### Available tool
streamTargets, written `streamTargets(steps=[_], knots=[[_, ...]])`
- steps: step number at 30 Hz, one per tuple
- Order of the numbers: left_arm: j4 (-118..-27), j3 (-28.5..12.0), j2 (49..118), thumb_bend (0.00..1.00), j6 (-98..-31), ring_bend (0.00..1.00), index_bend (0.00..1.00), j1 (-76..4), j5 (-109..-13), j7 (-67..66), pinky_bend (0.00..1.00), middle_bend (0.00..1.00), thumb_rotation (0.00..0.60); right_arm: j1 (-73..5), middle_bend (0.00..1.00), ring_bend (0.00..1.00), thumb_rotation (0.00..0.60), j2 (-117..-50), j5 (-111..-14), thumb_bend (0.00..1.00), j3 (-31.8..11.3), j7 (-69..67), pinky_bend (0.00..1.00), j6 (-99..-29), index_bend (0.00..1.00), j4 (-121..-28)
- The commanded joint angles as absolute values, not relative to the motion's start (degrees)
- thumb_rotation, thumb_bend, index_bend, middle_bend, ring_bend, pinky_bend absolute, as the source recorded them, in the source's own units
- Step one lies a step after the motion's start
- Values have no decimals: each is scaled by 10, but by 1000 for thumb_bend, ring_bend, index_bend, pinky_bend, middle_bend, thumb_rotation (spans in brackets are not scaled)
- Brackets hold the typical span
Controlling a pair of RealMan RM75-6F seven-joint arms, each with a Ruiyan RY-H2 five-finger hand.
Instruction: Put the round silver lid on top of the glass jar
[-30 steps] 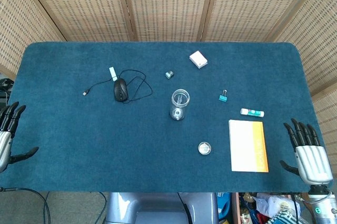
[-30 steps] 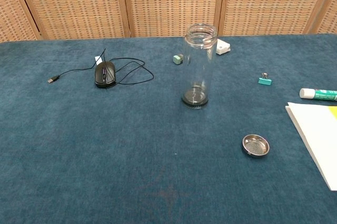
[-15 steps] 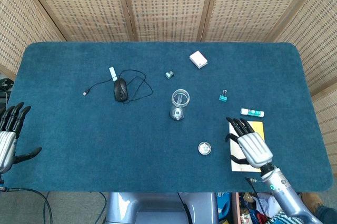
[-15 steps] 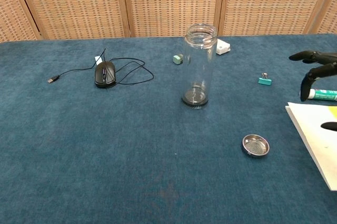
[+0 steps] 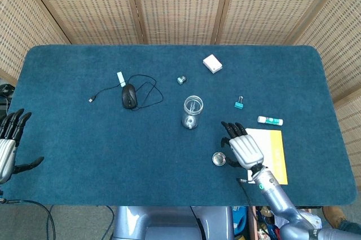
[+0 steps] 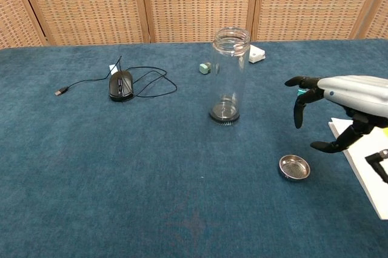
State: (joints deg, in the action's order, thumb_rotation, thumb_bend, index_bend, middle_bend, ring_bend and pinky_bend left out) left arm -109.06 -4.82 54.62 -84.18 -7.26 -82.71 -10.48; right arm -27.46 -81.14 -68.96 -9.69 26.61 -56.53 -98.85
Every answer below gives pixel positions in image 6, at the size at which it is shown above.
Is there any right silver and black robot hand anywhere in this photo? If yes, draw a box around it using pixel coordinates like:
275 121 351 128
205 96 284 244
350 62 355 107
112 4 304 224
284 74 388 153

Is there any round metal strainer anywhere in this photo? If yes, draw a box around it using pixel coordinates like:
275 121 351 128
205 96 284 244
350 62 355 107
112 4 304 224
278 154 312 182

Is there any clear plastic round container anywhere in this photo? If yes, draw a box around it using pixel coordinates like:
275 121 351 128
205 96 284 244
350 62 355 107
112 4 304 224
209 27 253 127

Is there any white and yellow booklet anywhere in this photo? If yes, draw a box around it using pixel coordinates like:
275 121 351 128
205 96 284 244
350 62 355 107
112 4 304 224
327 116 388 220

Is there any small white square box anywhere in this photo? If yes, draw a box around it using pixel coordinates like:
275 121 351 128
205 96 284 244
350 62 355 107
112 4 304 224
248 44 267 64

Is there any woven rattan folding screen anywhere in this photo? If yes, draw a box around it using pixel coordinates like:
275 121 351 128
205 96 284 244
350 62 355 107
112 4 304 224
0 0 388 49

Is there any black computer mouse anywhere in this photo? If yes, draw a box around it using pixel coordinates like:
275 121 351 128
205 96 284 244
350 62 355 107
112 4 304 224
109 70 135 102

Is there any blue felt table cloth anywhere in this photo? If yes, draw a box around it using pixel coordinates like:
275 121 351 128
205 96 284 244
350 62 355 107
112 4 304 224
0 38 388 258

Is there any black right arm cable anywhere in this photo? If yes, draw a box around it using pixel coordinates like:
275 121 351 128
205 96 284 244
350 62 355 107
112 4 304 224
364 148 388 184

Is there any black mouse usb cable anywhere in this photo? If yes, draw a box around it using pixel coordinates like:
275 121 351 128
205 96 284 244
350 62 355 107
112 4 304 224
54 55 178 99

